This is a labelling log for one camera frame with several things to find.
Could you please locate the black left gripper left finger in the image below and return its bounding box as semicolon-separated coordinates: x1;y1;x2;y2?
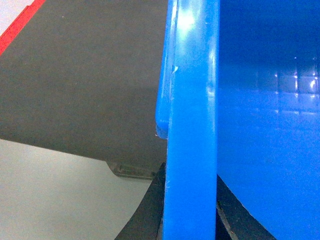
115;163;166;240

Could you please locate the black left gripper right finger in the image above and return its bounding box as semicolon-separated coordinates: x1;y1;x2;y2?
215;176;275;240

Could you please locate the blue plastic bin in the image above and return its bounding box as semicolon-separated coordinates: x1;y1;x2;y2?
155;0;320;240

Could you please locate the dark grey platform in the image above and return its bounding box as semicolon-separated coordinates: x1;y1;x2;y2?
0;0;168;176

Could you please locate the red metal frame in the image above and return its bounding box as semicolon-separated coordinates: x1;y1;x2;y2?
0;0;45;55

